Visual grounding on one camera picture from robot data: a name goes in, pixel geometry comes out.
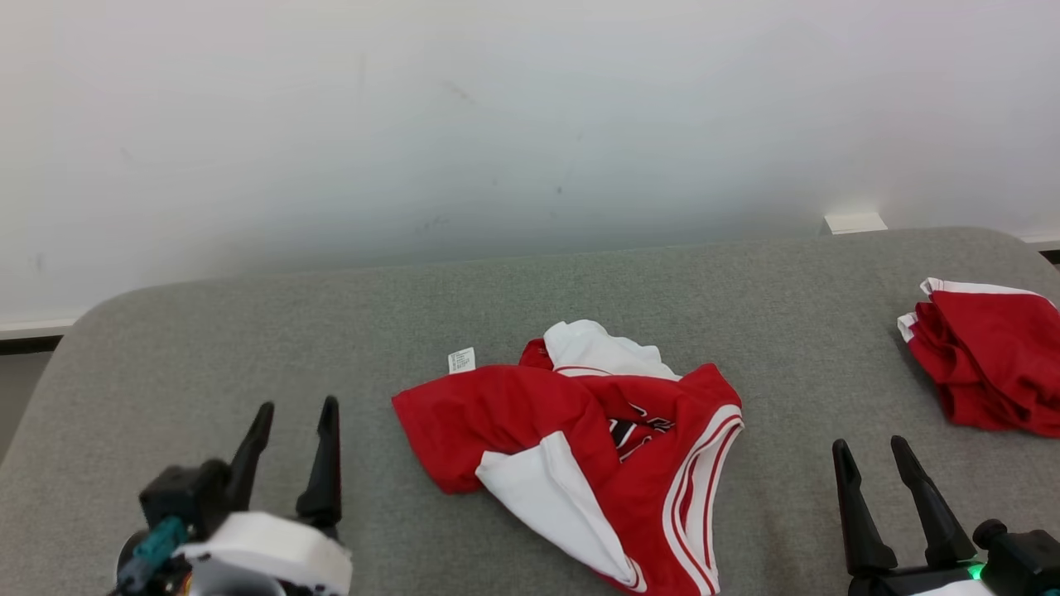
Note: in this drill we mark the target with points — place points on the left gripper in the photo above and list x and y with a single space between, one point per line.
265 550

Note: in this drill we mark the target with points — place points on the red white basketball jersey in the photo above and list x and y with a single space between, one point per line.
497 414

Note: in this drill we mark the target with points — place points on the white wall fixture block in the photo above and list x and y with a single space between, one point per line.
855 223

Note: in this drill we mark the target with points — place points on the red white-striped shorts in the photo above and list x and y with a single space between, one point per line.
994 364

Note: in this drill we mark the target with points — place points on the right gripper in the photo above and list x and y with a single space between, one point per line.
1023 567

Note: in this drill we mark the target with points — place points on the grey fabric sofa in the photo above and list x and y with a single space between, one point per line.
331 331

